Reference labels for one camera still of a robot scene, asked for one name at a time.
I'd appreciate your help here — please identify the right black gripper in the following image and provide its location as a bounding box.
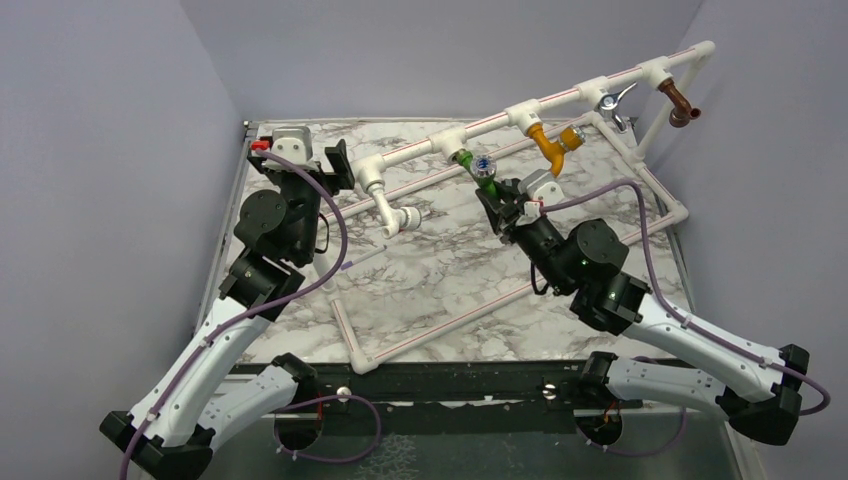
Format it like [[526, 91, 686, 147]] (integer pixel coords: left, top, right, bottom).
[[477, 180, 574, 294]]

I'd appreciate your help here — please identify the green faucet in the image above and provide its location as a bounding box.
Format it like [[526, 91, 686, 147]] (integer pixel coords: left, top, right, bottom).
[[451, 149, 497, 197]]

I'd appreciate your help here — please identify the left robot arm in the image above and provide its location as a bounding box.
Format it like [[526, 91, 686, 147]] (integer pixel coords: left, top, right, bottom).
[[100, 136, 355, 479]]

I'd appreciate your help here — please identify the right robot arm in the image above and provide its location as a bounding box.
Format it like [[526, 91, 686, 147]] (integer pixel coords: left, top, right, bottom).
[[475, 179, 809, 446]]

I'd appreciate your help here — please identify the white plastic faucet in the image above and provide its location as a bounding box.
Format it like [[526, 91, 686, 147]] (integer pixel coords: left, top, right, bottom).
[[366, 182, 422, 239]]

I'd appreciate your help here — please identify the orange yellow faucet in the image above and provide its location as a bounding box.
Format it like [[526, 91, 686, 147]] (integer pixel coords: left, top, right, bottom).
[[525, 123, 586, 177]]

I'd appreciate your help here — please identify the purple white pen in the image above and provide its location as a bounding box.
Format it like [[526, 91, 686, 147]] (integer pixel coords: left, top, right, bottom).
[[339, 245, 387, 271]]

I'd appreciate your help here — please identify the chrome lever faucet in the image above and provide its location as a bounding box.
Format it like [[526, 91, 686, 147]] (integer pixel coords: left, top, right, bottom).
[[594, 82, 638, 134]]

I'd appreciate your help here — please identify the brown faucet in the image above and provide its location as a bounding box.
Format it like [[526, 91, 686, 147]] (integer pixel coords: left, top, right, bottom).
[[657, 77, 702, 128]]

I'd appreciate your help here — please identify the white PVC pipe frame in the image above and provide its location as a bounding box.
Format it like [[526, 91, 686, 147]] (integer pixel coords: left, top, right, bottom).
[[311, 39, 719, 376]]

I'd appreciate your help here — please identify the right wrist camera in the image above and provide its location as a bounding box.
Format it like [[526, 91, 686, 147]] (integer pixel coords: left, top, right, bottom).
[[518, 169, 565, 218]]

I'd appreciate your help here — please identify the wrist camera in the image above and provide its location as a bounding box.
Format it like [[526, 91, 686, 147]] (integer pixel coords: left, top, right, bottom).
[[518, 169, 565, 218], [271, 126, 313, 165]]

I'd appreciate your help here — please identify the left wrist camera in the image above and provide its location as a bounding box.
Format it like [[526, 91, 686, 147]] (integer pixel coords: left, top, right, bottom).
[[271, 126, 313, 165]]

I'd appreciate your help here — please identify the black table front rail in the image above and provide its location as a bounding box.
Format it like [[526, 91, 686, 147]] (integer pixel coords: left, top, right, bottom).
[[225, 357, 664, 439]]

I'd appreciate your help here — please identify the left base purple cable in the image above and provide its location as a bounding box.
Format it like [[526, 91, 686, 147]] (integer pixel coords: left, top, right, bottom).
[[272, 394, 384, 466]]

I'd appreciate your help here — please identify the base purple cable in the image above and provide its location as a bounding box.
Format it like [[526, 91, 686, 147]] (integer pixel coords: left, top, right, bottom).
[[574, 404, 688, 460], [272, 394, 384, 466]]

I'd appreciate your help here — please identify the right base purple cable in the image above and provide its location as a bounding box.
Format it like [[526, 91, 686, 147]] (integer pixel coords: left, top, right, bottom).
[[574, 404, 688, 460]]

